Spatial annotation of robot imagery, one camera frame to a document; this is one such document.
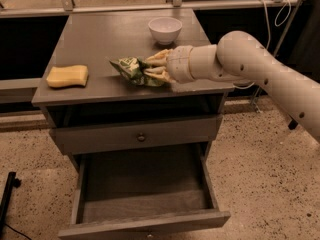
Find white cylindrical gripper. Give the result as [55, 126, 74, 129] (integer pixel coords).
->
[144, 45, 194, 83]

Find green jalapeno chip bag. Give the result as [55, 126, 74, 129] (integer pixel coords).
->
[109, 57, 165, 87]

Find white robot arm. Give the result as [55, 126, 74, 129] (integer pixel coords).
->
[146, 31, 320, 141]

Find round metal drawer knob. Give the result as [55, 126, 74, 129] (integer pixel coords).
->
[137, 133, 146, 142]

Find grey wooden drawer cabinet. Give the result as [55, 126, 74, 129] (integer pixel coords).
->
[31, 8, 235, 165]

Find closed grey middle drawer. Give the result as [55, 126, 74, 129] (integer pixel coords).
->
[50, 115, 222, 155]

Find open grey bottom drawer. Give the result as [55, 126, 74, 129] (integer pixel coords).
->
[58, 142, 230, 240]

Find white ceramic bowl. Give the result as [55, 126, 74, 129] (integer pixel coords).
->
[148, 17, 182, 45]

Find thin metal diagonal rod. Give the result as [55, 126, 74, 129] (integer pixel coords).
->
[250, 0, 304, 113]

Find yellow sponge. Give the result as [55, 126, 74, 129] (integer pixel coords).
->
[46, 65, 89, 88]

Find black floor stand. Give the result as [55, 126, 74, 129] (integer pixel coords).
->
[0, 171, 21, 236]

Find white hanging cable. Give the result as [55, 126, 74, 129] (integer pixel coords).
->
[233, 0, 292, 91]

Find grey metal rail frame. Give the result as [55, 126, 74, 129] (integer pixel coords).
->
[0, 0, 301, 105]

